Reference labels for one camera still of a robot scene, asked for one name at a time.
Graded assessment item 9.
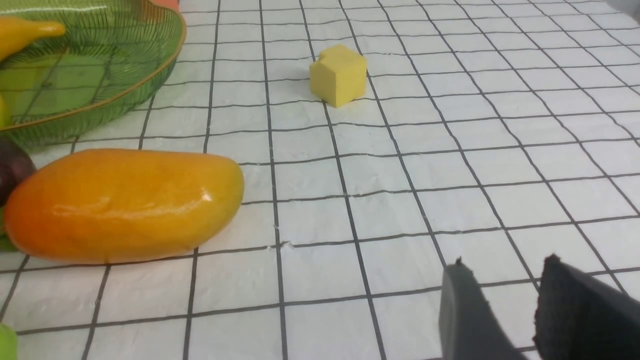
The orange toy mango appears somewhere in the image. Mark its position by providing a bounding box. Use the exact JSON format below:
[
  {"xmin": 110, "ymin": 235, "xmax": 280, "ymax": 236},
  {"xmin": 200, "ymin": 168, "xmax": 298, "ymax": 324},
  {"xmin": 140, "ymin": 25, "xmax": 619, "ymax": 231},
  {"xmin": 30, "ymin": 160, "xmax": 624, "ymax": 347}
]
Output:
[{"xmin": 2, "ymin": 148, "xmax": 245, "ymax": 265}]

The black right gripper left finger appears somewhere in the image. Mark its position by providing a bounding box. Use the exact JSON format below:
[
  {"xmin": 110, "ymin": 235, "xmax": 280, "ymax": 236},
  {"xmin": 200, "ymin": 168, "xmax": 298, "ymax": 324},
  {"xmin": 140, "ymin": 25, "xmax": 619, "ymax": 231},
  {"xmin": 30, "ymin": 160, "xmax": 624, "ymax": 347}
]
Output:
[{"xmin": 438, "ymin": 257, "xmax": 526, "ymax": 360}]

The orange foam cube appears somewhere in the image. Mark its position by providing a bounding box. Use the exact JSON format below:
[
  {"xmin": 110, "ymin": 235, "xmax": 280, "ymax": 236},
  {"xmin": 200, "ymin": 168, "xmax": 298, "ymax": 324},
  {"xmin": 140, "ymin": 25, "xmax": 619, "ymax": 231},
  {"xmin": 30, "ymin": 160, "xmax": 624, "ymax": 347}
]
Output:
[{"xmin": 151, "ymin": 0, "xmax": 180, "ymax": 13}]

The yellow toy banana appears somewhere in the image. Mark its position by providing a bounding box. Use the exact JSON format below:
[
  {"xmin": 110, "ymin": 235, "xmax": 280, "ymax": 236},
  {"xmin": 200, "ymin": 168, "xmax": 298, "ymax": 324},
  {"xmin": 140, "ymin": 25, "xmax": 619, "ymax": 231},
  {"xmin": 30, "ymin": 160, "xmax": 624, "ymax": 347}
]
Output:
[{"xmin": 0, "ymin": 16, "xmax": 66, "ymax": 129}]

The dark purple toy mangosteen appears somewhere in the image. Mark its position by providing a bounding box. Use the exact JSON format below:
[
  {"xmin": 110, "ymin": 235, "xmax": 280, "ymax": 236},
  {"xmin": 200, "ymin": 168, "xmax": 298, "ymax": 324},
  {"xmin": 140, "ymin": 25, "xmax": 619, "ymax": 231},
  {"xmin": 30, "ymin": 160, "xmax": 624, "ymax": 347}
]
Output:
[{"xmin": 0, "ymin": 136, "xmax": 37, "ymax": 251}]

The yellow foam cube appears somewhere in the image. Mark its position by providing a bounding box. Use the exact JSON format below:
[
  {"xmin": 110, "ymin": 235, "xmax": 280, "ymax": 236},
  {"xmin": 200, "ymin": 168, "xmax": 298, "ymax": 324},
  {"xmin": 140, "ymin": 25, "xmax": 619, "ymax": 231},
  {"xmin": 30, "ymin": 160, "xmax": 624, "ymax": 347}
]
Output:
[{"xmin": 309, "ymin": 44, "xmax": 368, "ymax": 108}]

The green toy cucumber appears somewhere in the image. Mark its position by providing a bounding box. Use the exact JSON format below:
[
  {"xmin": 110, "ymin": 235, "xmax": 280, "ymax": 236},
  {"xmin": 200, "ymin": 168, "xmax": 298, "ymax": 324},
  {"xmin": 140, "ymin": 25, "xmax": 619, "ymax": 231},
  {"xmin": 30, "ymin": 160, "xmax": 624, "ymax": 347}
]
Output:
[{"xmin": 0, "ymin": 323, "xmax": 18, "ymax": 360}]

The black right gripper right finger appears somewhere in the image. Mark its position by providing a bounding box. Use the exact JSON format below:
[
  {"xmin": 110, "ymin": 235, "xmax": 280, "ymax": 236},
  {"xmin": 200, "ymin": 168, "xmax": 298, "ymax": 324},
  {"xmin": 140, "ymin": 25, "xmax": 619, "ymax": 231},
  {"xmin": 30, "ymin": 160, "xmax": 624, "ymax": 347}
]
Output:
[{"xmin": 534, "ymin": 254, "xmax": 640, "ymax": 360}]

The green glass leaf plate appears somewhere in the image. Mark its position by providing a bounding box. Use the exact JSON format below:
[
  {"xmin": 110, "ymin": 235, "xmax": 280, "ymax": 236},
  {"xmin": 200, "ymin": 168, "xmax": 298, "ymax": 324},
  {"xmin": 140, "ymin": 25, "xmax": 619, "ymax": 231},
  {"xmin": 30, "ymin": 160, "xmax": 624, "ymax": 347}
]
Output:
[{"xmin": 1, "ymin": 0, "xmax": 187, "ymax": 148}]

